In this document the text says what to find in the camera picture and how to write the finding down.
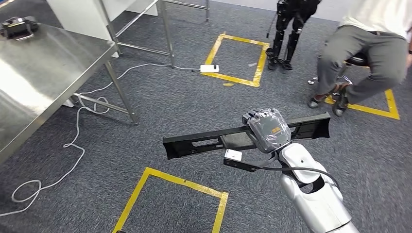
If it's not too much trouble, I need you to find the black humanoid robot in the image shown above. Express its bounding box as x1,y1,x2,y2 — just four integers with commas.
265,0,323,71

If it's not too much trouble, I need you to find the steel side table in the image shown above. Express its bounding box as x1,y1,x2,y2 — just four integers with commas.
96,0,210,69

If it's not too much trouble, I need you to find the black stool chrome base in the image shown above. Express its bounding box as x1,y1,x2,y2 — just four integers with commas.
307,51,370,97

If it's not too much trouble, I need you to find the person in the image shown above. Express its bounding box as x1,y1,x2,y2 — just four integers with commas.
307,0,412,117

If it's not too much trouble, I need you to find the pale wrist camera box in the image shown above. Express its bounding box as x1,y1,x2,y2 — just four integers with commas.
223,149,277,173

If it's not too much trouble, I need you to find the stainless steel workbench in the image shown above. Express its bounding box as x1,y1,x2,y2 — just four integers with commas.
0,22,139,165

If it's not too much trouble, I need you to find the white block table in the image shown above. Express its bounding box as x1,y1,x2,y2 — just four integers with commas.
45,0,159,59

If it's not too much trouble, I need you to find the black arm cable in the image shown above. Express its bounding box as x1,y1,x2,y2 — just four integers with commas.
257,156,340,190

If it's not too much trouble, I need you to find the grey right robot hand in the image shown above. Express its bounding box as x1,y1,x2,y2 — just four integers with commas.
242,108,292,154

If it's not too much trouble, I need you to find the long black plastic part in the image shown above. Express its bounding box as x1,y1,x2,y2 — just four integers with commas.
162,112,331,161

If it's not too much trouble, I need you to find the black device with handle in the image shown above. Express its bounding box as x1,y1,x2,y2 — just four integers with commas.
0,15,39,41

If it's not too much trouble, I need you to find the yellow floor tape square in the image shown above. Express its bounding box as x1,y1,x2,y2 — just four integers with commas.
112,167,229,233
202,32,270,88

